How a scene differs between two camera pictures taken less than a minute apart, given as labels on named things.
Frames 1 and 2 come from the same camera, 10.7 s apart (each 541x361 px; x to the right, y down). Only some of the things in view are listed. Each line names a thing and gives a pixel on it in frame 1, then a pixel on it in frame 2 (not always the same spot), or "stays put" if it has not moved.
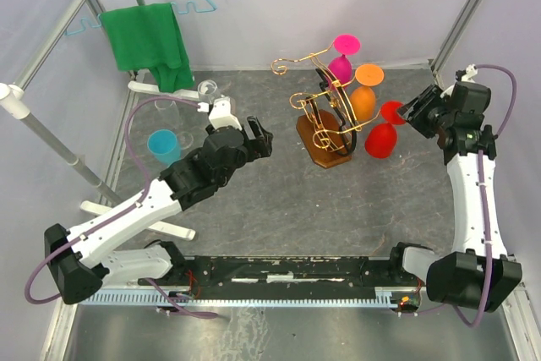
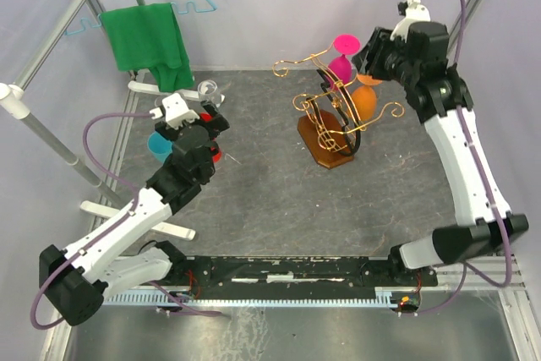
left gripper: x=261 y=146 -> x=217 y=125
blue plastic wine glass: x=165 y=146 stays put
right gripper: x=414 y=110 -> x=382 y=43
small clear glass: x=207 y=90 stays put
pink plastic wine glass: x=340 y=68 stays put
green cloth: x=149 y=38 stays put
